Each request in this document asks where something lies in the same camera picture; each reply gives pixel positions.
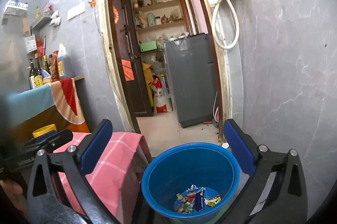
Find green storage box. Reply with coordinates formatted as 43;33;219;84
139;41;157;53

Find large oil jug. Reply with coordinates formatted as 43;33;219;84
57;43;73;79

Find dark sauce bottle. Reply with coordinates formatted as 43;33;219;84
29;59;36;89

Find white hose loop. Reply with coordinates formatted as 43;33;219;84
211;0;241;50

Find grey washing machine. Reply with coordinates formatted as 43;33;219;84
164;33;217;127

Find person's left hand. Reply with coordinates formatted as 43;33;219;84
1;179;27;213

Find white wall basket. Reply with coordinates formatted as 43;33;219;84
3;0;29;16

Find blue plastic bucket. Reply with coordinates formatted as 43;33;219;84
141;142;240;223

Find teal orange red cloth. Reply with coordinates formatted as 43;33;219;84
1;78;89;137

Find white wall switch plate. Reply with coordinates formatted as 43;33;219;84
67;2;86;20

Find blue white wrapper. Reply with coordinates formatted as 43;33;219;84
187;185;198;193

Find wall shelf rack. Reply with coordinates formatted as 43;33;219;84
31;15;51;30

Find blue snack wrapper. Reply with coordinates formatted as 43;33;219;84
194;187;205;212

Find yellow snack wrapper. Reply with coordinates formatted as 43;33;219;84
204;196;221;207

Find red snack wrapper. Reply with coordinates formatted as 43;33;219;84
185;192;196;200

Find pink checked tablecloth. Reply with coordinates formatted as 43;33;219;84
52;131;153;224

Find yellow plastic bowl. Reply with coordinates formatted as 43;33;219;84
32;124;56;138

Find dark wooden door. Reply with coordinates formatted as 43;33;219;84
112;0;153;117

